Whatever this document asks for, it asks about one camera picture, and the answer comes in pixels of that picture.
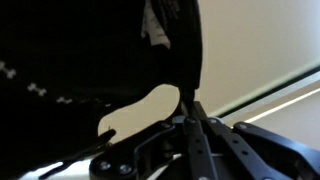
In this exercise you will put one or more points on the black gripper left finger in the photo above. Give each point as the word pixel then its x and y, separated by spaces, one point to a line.
pixel 156 150

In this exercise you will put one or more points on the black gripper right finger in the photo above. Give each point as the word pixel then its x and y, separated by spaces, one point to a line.
pixel 253 150

